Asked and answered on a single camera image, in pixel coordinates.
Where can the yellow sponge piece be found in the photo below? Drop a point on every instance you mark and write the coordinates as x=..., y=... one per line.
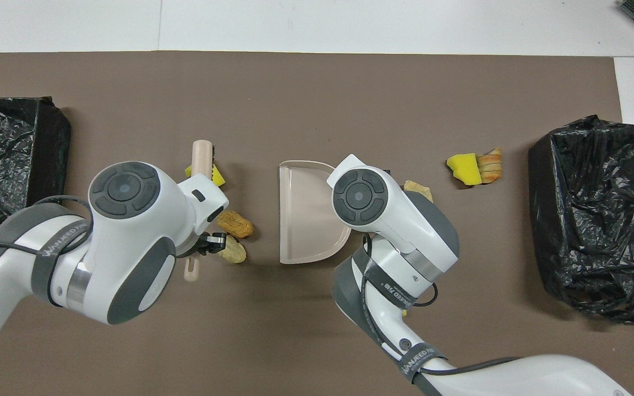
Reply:
x=464, y=169
x=218, y=176

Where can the pale bread chunk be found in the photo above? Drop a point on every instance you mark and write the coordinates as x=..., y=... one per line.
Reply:
x=420, y=190

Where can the brown table mat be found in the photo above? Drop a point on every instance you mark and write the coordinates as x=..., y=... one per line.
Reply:
x=317, y=99

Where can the brown bread roll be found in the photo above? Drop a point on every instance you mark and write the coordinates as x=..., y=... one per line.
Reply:
x=235, y=224

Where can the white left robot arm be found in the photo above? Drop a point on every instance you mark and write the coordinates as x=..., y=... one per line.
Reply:
x=124, y=242

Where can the beige plastic dustpan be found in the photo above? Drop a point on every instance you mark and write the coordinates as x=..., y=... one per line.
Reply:
x=306, y=220

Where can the bin with crumpled black bag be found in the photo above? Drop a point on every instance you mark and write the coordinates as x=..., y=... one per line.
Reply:
x=597, y=220

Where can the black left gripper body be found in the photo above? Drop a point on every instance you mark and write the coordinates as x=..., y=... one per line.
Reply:
x=196, y=247

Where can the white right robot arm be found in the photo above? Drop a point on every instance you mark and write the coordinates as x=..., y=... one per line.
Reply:
x=405, y=220

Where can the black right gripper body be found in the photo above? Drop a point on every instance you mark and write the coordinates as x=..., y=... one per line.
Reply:
x=387, y=172

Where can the pale round bread piece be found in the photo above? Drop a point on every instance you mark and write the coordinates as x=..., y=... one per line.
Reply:
x=234, y=251

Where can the rectangular bin with black bag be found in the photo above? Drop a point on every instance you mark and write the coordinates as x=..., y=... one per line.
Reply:
x=3, y=154

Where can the beige hand brush black bristles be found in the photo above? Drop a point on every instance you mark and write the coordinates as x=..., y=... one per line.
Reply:
x=202, y=157

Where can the striped bread slice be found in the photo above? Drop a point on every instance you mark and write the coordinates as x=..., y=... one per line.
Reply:
x=490, y=165

